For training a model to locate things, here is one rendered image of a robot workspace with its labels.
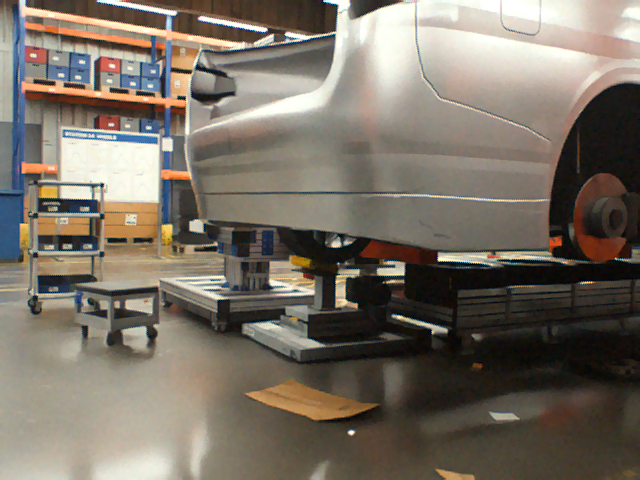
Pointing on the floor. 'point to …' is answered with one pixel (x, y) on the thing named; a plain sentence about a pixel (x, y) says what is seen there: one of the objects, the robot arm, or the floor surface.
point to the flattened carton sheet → (309, 401)
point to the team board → (110, 166)
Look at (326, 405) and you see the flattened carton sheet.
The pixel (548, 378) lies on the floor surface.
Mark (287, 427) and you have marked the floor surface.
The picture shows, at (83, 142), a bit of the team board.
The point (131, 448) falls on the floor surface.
